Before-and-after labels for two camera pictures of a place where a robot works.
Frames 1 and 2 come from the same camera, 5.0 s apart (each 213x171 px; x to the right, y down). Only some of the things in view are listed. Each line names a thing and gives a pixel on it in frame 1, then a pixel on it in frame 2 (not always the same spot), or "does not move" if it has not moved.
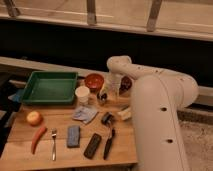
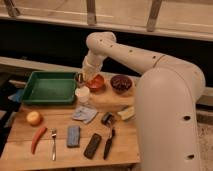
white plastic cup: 82,92 does not move
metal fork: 54,133 does not move
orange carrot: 37,137 does not move
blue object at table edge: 16,96 does not move
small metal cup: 101,98 to 79,80
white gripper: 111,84 to 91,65
